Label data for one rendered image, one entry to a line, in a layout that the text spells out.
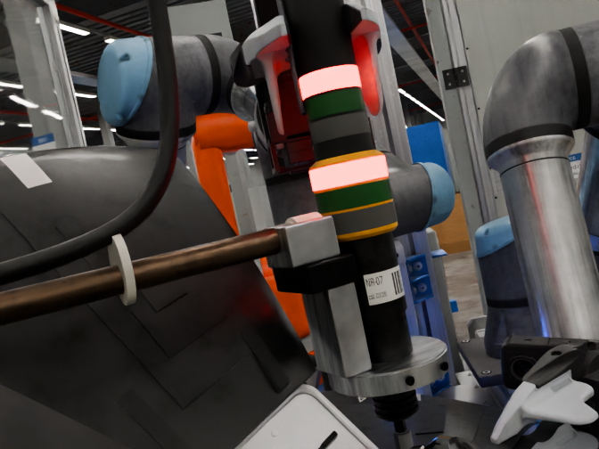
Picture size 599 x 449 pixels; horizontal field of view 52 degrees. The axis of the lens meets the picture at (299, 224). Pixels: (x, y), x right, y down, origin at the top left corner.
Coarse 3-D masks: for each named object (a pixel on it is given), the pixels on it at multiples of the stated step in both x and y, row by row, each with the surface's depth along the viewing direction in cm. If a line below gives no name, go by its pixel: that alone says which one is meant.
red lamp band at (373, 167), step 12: (384, 156) 34; (324, 168) 33; (336, 168) 33; (348, 168) 33; (360, 168) 33; (372, 168) 33; (384, 168) 34; (312, 180) 34; (324, 180) 33; (336, 180) 33; (348, 180) 33; (360, 180) 33
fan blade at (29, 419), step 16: (0, 384) 12; (0, 400) 12; (16, 400) 12; (32, 400) 13; (0, 416) 12; (16, 416) 12; (32, 416) 12; (48, 416) 13; (64, 416) 13; (0, 432) 12; (16, 432) 12; (32, 432) 12; (48, 432) 13; (64, 432) 13; (80, 432) 13; (96, 432) 14; (0, 448) 12; (16, 448) 12; (32, 448) 12; (48, 448) 12; (64, 448) 13; (80, 448) 13; (96, 448) 13; (112, 448) 14; (128, 448) 14
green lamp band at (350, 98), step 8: (320, 96) 33; (328, 96) 33; (336, 96) 33; (344, 96) 33; (352, 96) 33; (360, 96) 34; (304, 104) 35; (312, 104) 34; (320, 104) 33; (328, 104) 33; (336, 104) 33; (344, 104) 33; (352, 104) 33; (360, 104) 34; (312, 112) 34; (320, 112) 33; (328, 112) 33; (336, 112) 33
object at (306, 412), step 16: (304, 384) 33; (288, 400) 32; (304, 400) 32; (320, 400) 32; (272, 416) 31; (288, 416) 32; (304, 416) 32; (320, 416) 32; (336, 416) 32; (256, 432) 31; (272, 432) 31; (288, 432) 31; (304, 432) 31; (320, 432) 31; (352, 432) 31; (240, 448) 30; (256, 448) 30; (272, 448) 30; (288, 448) 31; (304, 448) 31; (336, 448) 31; (352, 448) 31; (368, 448) 31
